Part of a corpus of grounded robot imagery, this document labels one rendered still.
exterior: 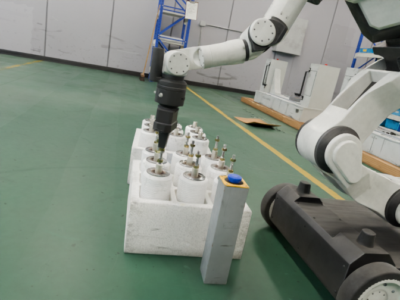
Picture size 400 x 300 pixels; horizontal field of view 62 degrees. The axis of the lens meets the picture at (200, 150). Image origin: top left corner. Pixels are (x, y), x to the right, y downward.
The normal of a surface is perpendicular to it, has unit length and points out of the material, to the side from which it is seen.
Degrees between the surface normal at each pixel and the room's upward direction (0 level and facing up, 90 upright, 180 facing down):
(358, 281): 55
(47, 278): 0
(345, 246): 46
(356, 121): 90
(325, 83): 90
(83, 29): 90
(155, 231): 90
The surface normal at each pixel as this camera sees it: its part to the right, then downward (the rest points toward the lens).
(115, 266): 0.18, -0.95
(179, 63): 0.22, 0.30
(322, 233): -0.57, -0.74
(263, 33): 0.18, 0.04
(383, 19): -0.62, 0.58
